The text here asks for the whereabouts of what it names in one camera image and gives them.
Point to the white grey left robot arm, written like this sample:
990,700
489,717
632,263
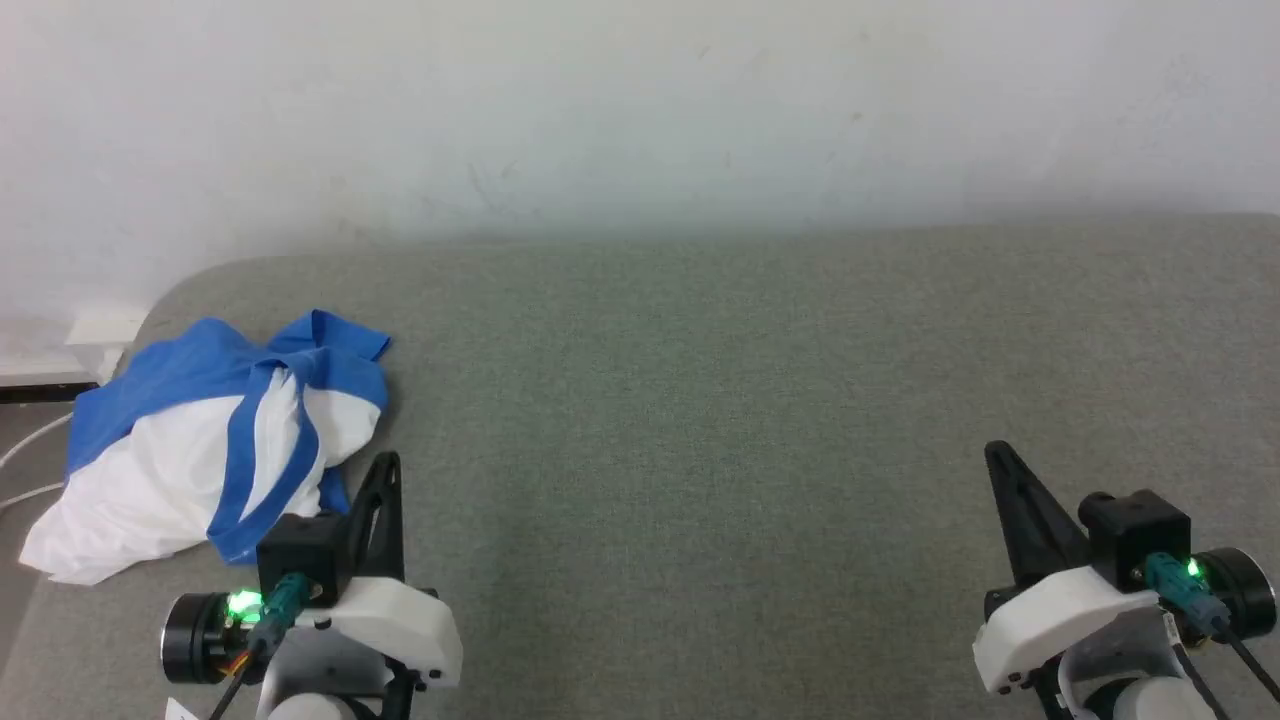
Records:
320,680

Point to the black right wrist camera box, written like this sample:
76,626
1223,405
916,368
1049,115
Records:
1135,525

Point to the black baseboard strip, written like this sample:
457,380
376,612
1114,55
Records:
45,391

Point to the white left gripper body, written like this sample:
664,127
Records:
400,625

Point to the grey-green fabric sofa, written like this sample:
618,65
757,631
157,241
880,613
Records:
700,450

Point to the blue and white shirt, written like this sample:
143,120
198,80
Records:
150,480

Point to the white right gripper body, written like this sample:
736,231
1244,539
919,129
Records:
1050,615

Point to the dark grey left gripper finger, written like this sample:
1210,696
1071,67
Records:
368,490
394,540

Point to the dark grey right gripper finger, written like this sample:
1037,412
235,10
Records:
1050,535
1012,530

